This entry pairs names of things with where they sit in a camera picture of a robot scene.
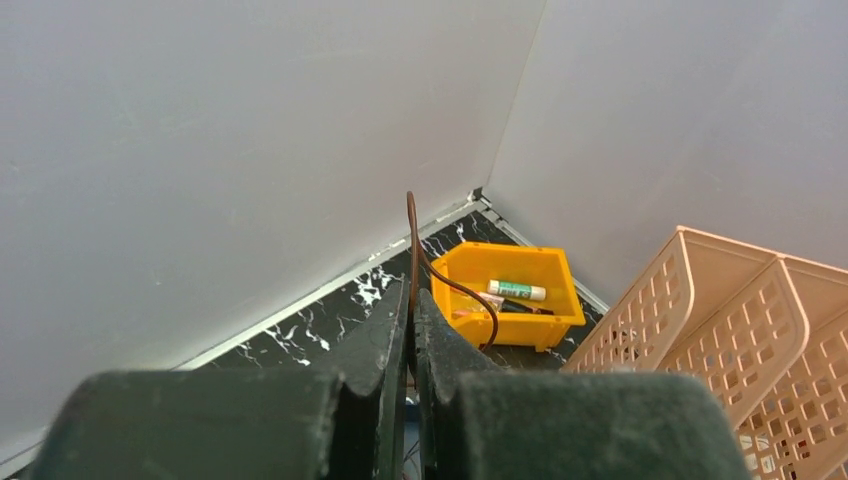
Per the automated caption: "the pink desk organizer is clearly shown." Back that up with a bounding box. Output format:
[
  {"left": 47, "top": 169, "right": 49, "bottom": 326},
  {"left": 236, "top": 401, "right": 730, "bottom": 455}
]
[{"left": 564, "top": 226, "right": 847, "bottom": 479}]

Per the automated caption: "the green white glue stick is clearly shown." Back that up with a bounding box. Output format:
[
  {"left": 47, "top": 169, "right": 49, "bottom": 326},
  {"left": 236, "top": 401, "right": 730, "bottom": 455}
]
[{"left": 486, "top": 279, "right": 547, "bottom": 301}]

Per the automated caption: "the yellow plastic bin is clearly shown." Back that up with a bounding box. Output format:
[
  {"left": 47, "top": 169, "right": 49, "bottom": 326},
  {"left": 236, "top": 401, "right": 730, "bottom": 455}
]
[{"left": 431, "top": 242, "right": 587, "bottom": 352}]

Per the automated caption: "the dark cable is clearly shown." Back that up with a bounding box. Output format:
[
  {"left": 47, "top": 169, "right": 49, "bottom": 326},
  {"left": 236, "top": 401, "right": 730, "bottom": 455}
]
[{"left": 405, "top": 190, "right": 500, "bottom": 352}]

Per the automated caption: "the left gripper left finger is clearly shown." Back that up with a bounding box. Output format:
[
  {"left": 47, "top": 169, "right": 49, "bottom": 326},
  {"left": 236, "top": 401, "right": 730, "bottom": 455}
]
[{"left": 28, "top": 280, "right": 409, "bottom": 479}]

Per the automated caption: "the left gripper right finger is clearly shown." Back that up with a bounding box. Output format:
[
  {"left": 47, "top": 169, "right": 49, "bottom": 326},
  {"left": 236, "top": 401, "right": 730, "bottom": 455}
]
[{"left": 413, "top": 290, "right": 749, "bottom": 479}]

